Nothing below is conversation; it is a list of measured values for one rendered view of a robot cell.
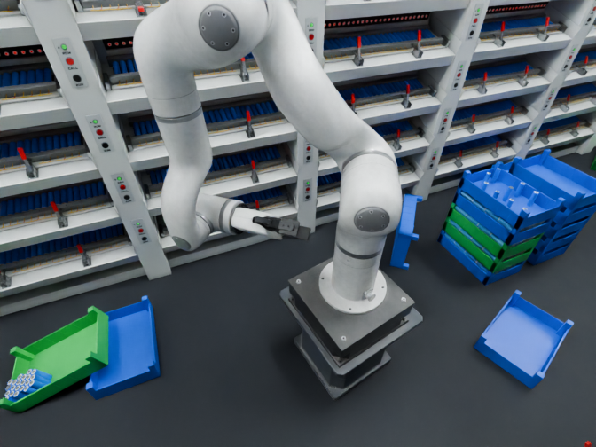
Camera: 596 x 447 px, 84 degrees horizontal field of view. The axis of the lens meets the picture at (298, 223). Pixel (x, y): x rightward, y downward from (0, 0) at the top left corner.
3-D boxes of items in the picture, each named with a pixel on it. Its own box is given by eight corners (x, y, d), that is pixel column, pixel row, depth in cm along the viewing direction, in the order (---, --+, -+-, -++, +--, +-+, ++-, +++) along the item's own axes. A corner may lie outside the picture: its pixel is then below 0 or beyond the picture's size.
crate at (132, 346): (160, 375, 113) (153, 364, 108) (95, 400, 107) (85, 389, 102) (152, 307, 134) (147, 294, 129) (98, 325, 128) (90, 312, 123)
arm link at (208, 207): (213, 216, 74) (233, 192, 80) (165, 206, 78) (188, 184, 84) (222, 242, 80) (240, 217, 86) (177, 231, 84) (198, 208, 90)
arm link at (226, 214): (233, 235, 84) (244, 238, 83) (215, 231, 76) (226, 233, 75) (241, 203, 85) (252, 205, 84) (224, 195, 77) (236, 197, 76)
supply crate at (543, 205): (555, 216, 127) (566, 199, 122) (517, 230, 121) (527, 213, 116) (492, 176, 148) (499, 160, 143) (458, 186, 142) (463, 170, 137)
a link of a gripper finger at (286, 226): (268, 230, 72) (297, 236, 70) (262, 228, 69) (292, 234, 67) (271, 215, 72) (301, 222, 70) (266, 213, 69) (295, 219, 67)
